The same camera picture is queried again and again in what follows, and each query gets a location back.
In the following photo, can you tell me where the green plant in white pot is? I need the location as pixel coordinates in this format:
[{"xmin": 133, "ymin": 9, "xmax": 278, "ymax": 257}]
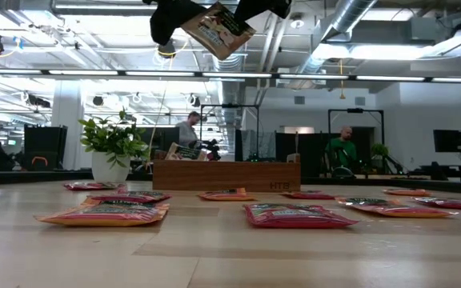
[{"xmin": 77, "ymin": 108, "xmax": 151, "ymax": 185}]

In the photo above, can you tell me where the black equipment case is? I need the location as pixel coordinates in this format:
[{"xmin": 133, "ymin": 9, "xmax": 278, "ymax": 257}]
[{"xmin": 22, "ymin": 124, "xmax": 69, "ymax": 171}]

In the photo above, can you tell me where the white building column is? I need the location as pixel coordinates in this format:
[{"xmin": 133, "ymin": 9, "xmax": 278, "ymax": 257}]
[{"xmin": 51, "ymin": 79, "xmax": 86, "ymax": 171}]

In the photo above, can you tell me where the dark background desk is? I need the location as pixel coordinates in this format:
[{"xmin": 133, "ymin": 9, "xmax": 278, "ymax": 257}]
[{"xmin": 419, "ymin": 162, "xmax": 461, "ymax": 184}]

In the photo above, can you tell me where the black wall monitor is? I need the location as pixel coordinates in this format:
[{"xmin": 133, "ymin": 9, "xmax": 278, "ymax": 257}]
[{"xmin": 432, "ymin": 129, "xmax": 461, "ymax": 154}]

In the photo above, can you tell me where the black partition screen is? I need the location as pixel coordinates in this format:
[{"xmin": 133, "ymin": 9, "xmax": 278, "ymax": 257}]
[{"xmin": 274, "ymin": 130, "xmax": 375, "ymax": 166}]

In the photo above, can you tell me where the black metal frame stand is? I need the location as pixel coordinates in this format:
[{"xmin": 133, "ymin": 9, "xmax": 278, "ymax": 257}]
[
  {"xmin": 199, "ymin": 103, "xmax": 261, "ymax": 162},
  {"xmin": 327, "ymin": 107, "xmax": 386, "ymax": 174}
]

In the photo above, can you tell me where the wooden tea organizer box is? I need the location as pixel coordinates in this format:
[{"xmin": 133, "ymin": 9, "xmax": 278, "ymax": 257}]
[{"xmin": 152, "ymin": 151, "xmax": 302, "ymax": 193}]

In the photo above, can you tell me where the small green background plant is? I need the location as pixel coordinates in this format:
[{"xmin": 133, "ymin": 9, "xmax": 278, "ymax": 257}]
[{"xmin": 370, "ymin": 142, "xmax": 391, "ymax": 161}]

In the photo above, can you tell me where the beige vanilla tea packet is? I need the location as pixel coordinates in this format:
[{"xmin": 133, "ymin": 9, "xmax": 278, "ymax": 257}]
[
  {"xmin": 165, "ymin": 142, "xmax": 208, "ymax": 162},
  {"xmin": 179, "ymin": 1, "xmax": 257, "ymax": 62}
]

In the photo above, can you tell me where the yellow hanging cord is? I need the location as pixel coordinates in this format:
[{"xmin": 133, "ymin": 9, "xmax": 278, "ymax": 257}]
[{"xmin": 337, "ymin": 58, "xmax": 347, "ymax": 101}]

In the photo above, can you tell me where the orange peach tea packet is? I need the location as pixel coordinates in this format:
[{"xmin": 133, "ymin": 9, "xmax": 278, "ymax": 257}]
[
  {"xmin": 382, "ymin": 188, "xmax": 431, "ymax": 198},
  {"xmin": 33, "ymin": 198, "xmax": 170, "ymax": 228},
  {"xmin": 335, "ymin": 197, "xmax": 459, "ymax": 219},
  {"xmin": 197, "ymin": 187, "xmax": 258, "ymax": 202}
]

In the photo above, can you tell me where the red strawberry tea packet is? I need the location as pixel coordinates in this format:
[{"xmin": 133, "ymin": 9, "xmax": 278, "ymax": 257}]
[
  {"xmin": 62, "ymin": 181, "xmax": 124, "ymax": 192},
  {"xmin": 281, "ymin": 190, "xmax": 336, "ymax": 201},
  {"xmin": 86, "ymin": 189, "xmax": 173, "ymax": 205},
  {"xmin": 411, "ymin": 196, "xmax": 461, "ymax": 212},
  {"xmin": 243, "ymin": 202, "xmax": 359, "ymax": 230}
]

